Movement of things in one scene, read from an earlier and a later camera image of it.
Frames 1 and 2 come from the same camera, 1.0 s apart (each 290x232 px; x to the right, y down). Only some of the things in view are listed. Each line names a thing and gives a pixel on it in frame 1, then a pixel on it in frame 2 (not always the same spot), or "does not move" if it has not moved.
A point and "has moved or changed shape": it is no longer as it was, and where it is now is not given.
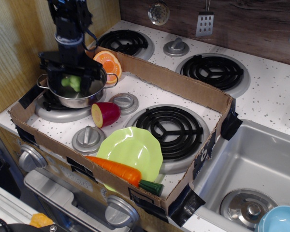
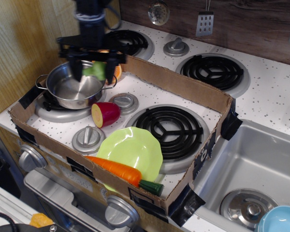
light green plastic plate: (135, 147) does not move
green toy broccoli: (74, 81) has moved or changed shape
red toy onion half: (103, 113) does not move
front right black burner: (182, 132) does not move
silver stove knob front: (87, 140) does not move
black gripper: (70, 60) → (92, 44)
